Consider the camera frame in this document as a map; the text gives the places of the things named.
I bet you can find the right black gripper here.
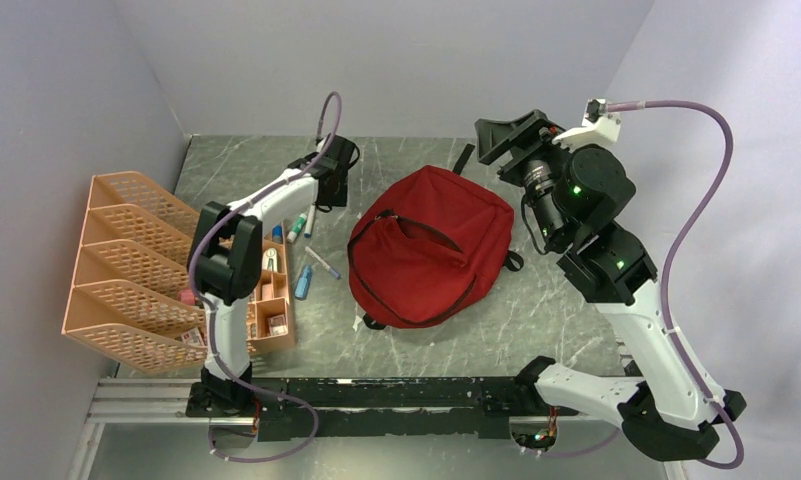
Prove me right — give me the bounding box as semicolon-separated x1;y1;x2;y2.
475;109;587;245

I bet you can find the red student backpack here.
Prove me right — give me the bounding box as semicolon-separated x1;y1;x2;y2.
347;144;524;330

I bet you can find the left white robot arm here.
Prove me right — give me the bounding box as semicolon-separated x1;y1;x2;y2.
187;135;361;416

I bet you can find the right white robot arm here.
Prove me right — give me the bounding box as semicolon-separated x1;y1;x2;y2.
475;110;746;462

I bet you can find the green capped white marker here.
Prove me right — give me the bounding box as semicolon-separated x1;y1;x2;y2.
286;213;308;243

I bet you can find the blue tipped white marker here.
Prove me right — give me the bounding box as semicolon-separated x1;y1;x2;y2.
303;204;317;238

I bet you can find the small blue capped item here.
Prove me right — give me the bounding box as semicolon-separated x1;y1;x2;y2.
271;225;284;244

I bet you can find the blue capped white marker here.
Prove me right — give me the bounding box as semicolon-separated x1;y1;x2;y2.
305;246;342;280

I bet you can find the white tape dispenser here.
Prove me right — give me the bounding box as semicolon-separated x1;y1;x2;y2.
261;247;280;272

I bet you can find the blue utility knife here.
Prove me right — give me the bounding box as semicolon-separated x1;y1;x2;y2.
294;265;313;300

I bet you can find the small pink box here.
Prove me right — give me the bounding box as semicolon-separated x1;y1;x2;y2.
267;314;288;336

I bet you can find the orange plastic file organizer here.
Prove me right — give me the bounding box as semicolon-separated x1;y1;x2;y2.
61;171;297;376

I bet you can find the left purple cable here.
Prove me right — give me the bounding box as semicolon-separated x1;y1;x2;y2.
187;91;344;464

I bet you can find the purple cable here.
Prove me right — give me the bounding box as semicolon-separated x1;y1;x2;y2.
187;91;344;464
519;99;746;470

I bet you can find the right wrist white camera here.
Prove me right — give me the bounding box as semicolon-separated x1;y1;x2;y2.
552;99;622;152

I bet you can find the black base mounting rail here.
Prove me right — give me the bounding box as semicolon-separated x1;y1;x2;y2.
185;376;554;442

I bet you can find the aluminium frame rail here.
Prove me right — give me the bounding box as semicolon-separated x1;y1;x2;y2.
67;376;689;480

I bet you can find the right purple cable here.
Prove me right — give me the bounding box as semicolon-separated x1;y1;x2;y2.
519;99;746;470

